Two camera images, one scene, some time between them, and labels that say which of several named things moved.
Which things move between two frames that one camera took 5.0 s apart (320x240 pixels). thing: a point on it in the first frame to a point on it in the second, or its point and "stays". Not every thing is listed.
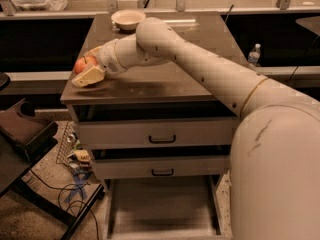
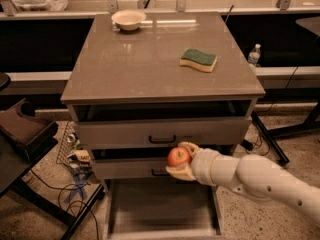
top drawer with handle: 199,132 stays
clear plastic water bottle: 254,54 stays
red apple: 84,62 to 178,156
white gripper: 107,56 to 201,166
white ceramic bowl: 128,19 stays
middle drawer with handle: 161,166 stays
